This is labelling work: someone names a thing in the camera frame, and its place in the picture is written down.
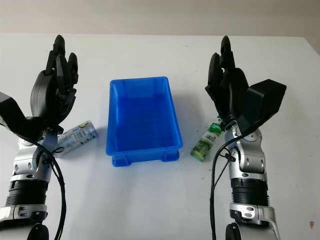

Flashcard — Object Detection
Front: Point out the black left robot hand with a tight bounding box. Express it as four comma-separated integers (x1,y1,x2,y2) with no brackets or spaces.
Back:
29,34,79,135

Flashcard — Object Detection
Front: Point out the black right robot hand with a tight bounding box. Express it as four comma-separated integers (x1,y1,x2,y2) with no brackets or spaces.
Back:
204,35,250,129

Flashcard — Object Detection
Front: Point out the green toothpaste box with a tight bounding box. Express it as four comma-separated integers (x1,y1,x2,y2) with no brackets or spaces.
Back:
190,115,224,163

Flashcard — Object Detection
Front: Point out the blue plastic tray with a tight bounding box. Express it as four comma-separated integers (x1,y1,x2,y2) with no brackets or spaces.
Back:
104,76,184,168

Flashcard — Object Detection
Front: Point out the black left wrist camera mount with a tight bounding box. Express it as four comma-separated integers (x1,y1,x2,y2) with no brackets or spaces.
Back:
0,91,47,146

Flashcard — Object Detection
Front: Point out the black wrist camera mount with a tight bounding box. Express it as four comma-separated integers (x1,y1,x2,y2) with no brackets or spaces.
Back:
236,78,288,137
0,91,47,146

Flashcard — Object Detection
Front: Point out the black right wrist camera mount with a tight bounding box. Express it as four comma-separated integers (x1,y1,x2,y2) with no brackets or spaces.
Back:
236,78,288,137

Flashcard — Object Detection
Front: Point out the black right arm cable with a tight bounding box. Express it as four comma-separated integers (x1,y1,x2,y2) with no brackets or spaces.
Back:
208,119,245,240

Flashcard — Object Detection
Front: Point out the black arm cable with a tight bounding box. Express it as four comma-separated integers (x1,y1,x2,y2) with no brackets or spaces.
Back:
208,119,245,240
32,139,68,240

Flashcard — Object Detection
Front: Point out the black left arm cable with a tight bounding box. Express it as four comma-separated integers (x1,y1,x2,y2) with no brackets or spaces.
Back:
32,139,68,240

